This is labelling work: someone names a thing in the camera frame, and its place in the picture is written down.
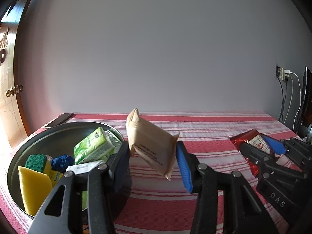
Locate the small green tissue pack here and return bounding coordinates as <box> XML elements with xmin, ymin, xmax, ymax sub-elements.
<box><xmin>74</xmin><ymin>127</ymin><xmax>115</xmax><ymax>164</ymax></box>
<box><xmin>105</xmin><ymin>130</ymin><xmax>122</xmax><ymax>153</ymax></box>

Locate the wooden door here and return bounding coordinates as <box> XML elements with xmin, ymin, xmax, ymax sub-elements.
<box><xmin>1</xmin><ymin>0</ymin><xmax>31</xmax><ymax>148</ymax></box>

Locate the door ornament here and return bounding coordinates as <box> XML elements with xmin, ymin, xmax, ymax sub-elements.
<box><xmin>1</xmin><ymin>27</ymin><xmax>9</xmax><ymax>63</ymax></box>

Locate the blue knotted cloth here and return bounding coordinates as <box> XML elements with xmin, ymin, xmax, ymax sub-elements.
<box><xmin>50</xmin><ymin>154</ymin><xmax>74</xmax><ymax>173</ymax></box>

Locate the dark power cable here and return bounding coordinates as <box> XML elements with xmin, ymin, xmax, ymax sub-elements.
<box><xmin>277</xmin><ymin>76</ymin><xmax>289</xmax><ymax>124</ymax></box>

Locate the black monitor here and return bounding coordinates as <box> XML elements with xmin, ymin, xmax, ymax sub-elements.
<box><xmin>299</xmin><ymin>66</ymin><xmax>312</xmax><ymax>127</ymax></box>

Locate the white paper-wrapped pastry block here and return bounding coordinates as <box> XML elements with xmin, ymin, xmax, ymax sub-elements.
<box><xmin>65</xmin><ymin>160</ymin><xmax>105</xmax><ymax>175</ymax></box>

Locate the beige snack packet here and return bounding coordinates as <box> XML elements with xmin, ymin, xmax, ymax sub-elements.
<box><xmin>126</xmin><ymin>108</ymin><xmax>179</xmax><ymax>181</ymax></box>

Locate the wall power outlet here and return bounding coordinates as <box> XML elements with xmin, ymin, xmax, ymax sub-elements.
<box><xmin>276</xmin><ymin>65</ymin><xmax>290</xmax><ymax>81</ymax></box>

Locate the yellow green sponge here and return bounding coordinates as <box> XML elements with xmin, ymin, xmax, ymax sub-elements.
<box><xmin>18</xmin><ymin>166</ymin><xmax>52</xmax><ymax>216</ymax></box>
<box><xmin>25</xmin><ymin>154</ymin><xmax>52</xmax><ymax>176</ymax></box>

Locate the red snack packet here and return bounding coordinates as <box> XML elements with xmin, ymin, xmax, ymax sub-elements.
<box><xmin>230</xmin><ymin>129</ymin><xmax>276</xmax><ymax>177</ymax></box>

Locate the round metal cookie tin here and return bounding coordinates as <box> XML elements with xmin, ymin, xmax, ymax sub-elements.
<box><xmin>7</xmin><ymin>121</ymin><xmax>132</xmax><ymax>220</ymax></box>

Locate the brass door handle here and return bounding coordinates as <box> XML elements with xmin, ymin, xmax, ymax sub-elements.
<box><xmin>5</xmin><ymin>85</ymin><xmax>23</xmax><ymax>97</ymax></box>

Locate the black smartphone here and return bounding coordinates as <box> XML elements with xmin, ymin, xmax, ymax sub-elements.
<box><xmin>45</xmin><ymin>113</ymin><xmax>74</xmax><ymax>129</ymax></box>

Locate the yellow printed packet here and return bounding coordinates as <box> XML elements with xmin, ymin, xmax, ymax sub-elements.
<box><xmin>50</xmin><ymin>170</ymin><xmax>63</xmax><ymax>187</ymax></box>

